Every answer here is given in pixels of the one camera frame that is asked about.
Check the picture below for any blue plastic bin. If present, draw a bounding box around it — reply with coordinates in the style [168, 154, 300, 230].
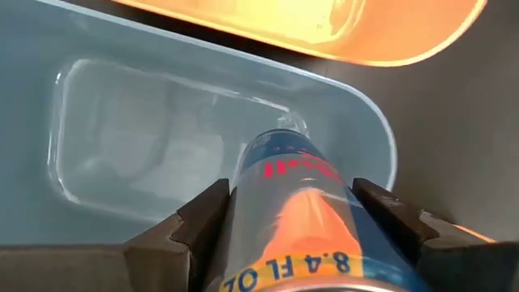
[0, 0, 399, 247]

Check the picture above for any blue silver Red Bull can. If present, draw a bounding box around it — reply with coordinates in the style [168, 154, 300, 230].
[202, 128, 437, 292]

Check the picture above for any orange plastic bin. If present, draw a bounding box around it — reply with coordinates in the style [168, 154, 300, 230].
[109, 0, 488, 68]

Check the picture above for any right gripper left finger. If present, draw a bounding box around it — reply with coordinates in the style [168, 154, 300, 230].
[0, 178, 232, 292]

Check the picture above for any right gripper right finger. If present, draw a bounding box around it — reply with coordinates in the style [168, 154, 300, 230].
[351, 177, 519, 292]

